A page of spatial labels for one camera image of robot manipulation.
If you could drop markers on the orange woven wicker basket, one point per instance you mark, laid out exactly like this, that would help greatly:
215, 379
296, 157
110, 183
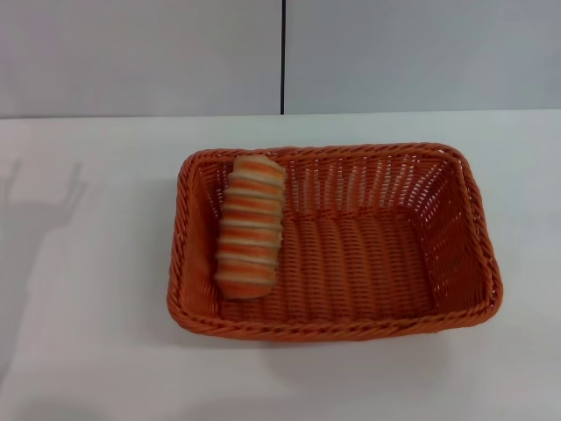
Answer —
350, 263

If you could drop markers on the dark vertical wall strip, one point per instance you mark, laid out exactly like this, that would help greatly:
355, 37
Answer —
283, 57

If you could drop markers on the orange white striped bread roll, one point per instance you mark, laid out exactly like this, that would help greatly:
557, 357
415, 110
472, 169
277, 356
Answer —
250, 228

